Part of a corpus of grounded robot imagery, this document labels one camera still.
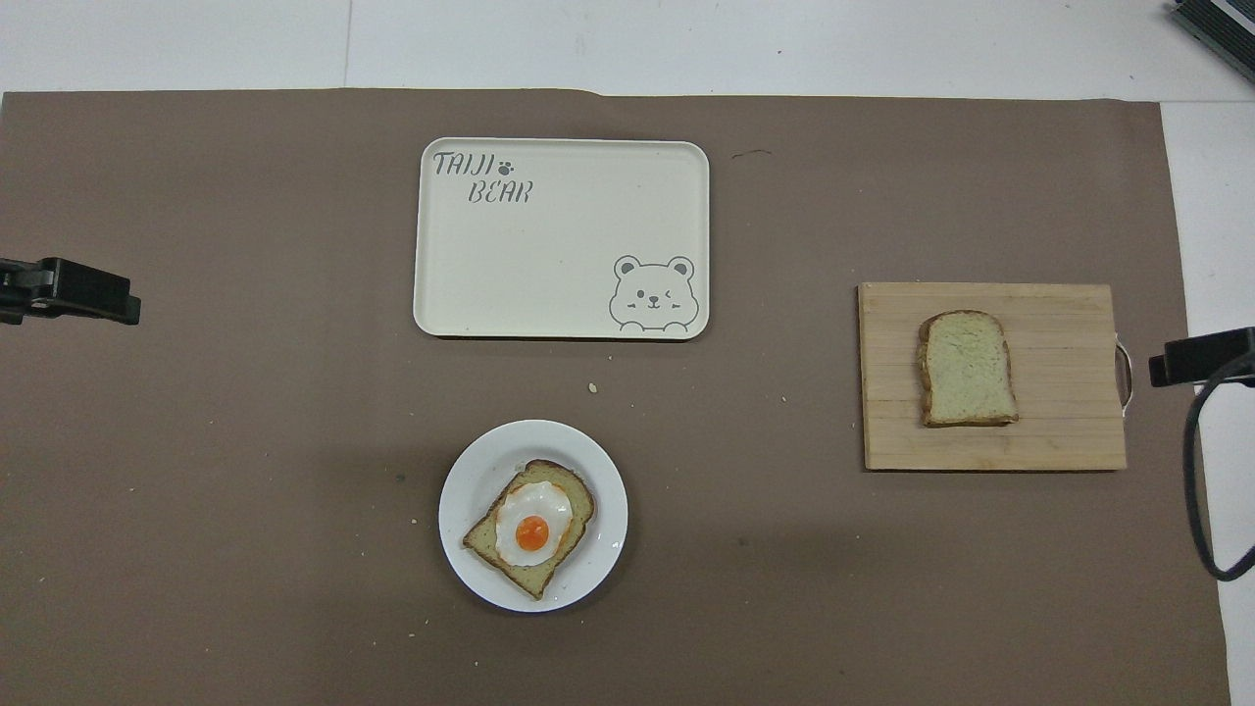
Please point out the cream tray with bear print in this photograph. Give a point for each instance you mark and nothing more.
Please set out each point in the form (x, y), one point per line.
(549, 255)

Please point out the black stand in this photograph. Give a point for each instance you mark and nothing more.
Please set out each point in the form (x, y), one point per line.
(1221, 25)

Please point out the bread slice under egg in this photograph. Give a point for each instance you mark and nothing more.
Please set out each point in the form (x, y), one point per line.
(577, 502)

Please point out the fried egg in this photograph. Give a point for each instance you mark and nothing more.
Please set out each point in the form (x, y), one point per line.
(532, 525)

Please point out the wooden cutting board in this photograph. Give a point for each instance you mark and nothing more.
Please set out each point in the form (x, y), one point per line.
(1059, 392)

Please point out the white round plate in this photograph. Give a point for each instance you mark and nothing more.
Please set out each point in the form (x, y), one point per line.
(476, 480)

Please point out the plain bread slice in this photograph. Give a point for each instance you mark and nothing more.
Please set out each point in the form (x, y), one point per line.
(968, 371)

